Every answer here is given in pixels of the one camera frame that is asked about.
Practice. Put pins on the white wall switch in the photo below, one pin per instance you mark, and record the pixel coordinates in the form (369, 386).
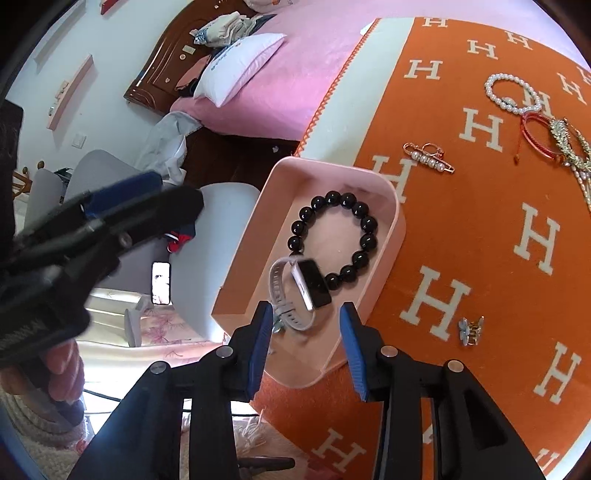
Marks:
(79, 140)

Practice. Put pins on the patterned pillow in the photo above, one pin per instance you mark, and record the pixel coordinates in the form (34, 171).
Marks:
(261, 4)

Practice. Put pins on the grey office chair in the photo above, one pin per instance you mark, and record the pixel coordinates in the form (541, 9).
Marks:
(231, 230)

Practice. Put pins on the pink plastic tray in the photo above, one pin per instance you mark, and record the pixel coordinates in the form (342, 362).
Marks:
(258, 258)

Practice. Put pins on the pink floral mat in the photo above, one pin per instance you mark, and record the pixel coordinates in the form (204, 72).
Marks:
(171, 332)

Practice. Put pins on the rose gold pearl brooch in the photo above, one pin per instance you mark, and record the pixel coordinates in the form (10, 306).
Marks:
(427, 158)

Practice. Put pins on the orange letter-print blanket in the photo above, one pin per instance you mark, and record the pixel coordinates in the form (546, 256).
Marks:
(461, 221)

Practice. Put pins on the pink wall shelf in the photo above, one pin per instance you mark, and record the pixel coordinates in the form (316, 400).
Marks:
(69, 92)
(108, 5)

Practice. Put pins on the person's left hand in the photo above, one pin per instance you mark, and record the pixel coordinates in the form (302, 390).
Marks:
(64, 369)

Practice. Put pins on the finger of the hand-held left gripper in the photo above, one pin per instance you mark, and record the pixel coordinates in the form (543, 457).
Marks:
(124, 191)
(157, 207)

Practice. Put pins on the small blue hair claw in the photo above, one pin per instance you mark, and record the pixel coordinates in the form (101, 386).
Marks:
(471, 330)

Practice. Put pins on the gold rhinestone hair comb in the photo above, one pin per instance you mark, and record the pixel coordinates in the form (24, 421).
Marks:
(561, 138)

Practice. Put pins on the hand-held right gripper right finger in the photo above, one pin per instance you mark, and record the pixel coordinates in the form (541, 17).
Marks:
(354, 360)

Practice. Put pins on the pink bed sheet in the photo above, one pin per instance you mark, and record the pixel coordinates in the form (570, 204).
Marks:
(314, 60)

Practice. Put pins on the brown wooden headboard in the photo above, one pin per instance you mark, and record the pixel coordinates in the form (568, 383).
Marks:
(161, 69)

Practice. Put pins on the navy and red garment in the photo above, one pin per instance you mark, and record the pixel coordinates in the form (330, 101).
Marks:
(178, 240)

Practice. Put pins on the pile of folded clothes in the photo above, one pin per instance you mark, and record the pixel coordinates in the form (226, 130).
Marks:
(226, 27)

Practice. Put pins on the smartphone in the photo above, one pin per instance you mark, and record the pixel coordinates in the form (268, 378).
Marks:
(161, 281)

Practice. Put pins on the white garment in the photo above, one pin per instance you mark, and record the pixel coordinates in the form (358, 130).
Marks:
(161, 143)

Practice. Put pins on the white pillow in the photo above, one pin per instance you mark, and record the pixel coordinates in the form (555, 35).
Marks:
(235, 69)

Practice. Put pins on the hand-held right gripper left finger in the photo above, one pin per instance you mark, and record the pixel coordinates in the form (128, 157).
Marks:
(259, 350)

